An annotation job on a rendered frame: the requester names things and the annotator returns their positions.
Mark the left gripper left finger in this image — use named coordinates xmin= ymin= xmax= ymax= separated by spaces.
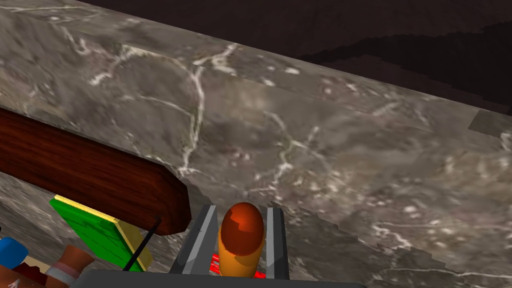
xmin=169 ymin=204 xmax=219 ymax=275

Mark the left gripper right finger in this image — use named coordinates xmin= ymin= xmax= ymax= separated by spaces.
xmin=259 ymin=205 xmax=291 ymax=280

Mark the orange bottle with red cap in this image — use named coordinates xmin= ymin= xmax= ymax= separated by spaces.
xmin=217 ymin=201 xmax=266 ymax=279

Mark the green and yellow sponge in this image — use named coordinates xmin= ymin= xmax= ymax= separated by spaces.
xmin=48 ymin=194 xmax=154 ymax=273

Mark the dark red wooden board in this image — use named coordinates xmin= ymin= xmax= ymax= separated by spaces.
xmin=0 ymin=107 xmax=193 ymax=237

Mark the brown bottle with white band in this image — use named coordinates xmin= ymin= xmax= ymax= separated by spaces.
xmin=43 ymin=244 xmax=96 ymax=288

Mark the blue rounded object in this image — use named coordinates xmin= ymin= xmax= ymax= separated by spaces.
xmin=0 ymin=236 xmax=30 ymax=270

